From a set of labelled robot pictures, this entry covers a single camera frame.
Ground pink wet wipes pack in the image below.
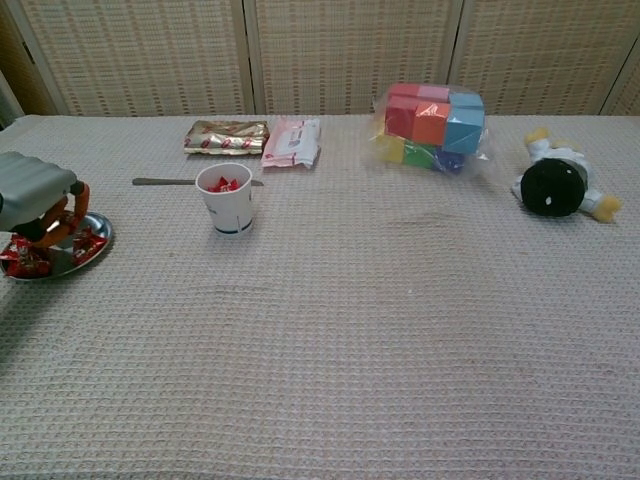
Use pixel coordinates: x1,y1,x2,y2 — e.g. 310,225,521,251
260,117,322,171

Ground orange foam cube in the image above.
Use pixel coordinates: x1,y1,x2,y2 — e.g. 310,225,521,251
412,101,451,146

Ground beige folding screen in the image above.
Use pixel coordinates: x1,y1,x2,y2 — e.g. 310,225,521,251
0,0,640,119

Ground gold foil snack packet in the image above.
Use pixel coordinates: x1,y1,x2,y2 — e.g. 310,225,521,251
183,119,271,156

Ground beige woven tablecloth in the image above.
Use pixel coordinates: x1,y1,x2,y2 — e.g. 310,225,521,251
0,113,640,480

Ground heap of red candies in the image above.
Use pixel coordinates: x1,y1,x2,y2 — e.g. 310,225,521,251
0,212,108,279

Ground metal dish of red candies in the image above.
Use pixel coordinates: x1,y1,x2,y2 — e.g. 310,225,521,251
0,210,115,281

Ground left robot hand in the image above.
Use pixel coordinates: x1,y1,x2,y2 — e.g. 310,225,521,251
0,151,92,250

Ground light blue foam cube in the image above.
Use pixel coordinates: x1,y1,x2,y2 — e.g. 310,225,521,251
448,92,485,111
443,107,486,154

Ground yellow foam cube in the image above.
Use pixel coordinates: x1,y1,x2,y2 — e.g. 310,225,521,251
375,134,406,165

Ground black haired plush doll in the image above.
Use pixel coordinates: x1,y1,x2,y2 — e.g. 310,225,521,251
510,126,623,224

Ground pink foam cube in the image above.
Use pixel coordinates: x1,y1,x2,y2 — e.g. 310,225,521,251
417,84,450,104

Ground green foam cube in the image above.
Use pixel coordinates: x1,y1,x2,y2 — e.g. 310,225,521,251
402,139,439,170

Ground clear plastic bag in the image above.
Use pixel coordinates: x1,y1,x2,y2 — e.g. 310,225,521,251
369,82,491,181

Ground silver table knife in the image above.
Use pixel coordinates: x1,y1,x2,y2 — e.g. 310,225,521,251
132,177,265,187

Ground white paper cup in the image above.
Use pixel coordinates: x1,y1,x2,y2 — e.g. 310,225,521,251
195,162,254,236

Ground dark blue foam cube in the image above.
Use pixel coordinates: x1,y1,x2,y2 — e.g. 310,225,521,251
432,147,467,174

